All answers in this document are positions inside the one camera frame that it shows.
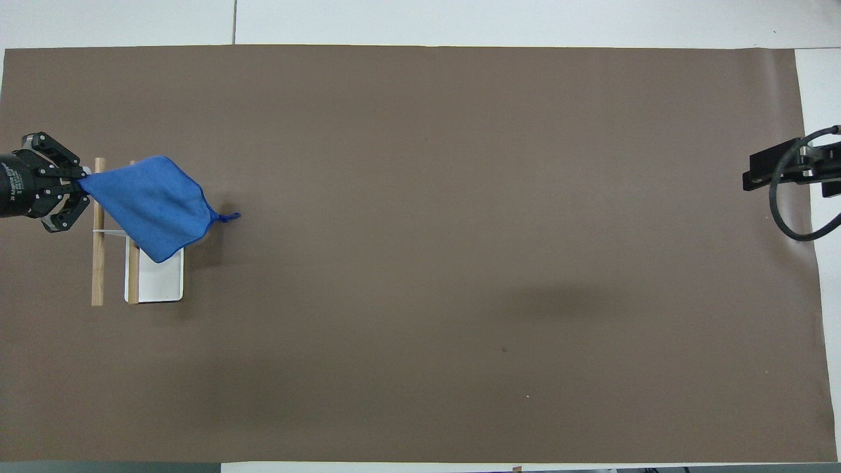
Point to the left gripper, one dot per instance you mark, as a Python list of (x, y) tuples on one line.
[(18, 185)]

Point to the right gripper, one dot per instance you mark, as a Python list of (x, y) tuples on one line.
[(829, 164)]

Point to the blue towel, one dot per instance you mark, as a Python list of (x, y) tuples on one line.
[(154, 200)]

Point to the wooden towel rack white base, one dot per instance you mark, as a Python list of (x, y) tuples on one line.
[(158, 282)]

